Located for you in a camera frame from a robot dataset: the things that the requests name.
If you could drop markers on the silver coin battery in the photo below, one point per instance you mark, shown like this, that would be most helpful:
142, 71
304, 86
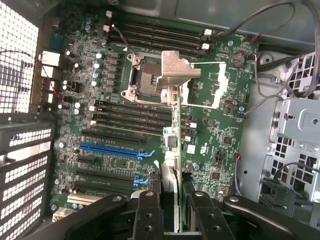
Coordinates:
238, 60

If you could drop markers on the green motherboard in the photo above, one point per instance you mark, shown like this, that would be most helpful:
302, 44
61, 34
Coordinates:
220, 150

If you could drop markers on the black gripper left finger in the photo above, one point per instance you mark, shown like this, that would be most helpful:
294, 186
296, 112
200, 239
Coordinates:
147, 217

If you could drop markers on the long black expansion slot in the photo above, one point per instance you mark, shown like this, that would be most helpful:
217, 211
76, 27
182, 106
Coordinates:
105, 175

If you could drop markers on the short black expansion slot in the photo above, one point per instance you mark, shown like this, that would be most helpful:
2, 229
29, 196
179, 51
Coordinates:
86, 159

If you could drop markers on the black RAM slot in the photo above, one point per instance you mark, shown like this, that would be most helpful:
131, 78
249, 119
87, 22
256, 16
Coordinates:
130, 106
130, 113
130, 120
157, 45
157, 38
157, 26
157, 32

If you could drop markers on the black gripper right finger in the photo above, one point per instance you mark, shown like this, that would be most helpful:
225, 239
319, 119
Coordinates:
212, 220

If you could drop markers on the black slot with blue latch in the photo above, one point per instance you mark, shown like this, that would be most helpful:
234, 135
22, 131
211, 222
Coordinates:
100, 186

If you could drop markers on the steel socket cover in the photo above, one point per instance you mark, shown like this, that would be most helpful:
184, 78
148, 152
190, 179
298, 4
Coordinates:
222, 82

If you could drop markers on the thin steel locking lever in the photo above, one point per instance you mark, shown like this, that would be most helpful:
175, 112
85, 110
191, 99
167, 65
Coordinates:
123, 39

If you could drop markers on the CPU socket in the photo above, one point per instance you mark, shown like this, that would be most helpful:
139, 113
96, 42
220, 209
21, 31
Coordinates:
142, 75

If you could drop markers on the perforated steel disk bay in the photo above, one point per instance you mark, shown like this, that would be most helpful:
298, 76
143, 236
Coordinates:
300, 120

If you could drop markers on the blue expansion slot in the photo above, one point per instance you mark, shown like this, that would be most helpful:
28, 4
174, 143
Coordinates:
107, 149

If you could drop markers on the black open PC case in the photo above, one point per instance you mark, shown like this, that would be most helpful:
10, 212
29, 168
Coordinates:
225, 11

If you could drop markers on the white expansion slot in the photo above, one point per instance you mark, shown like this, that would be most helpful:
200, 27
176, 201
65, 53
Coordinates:
80, 198

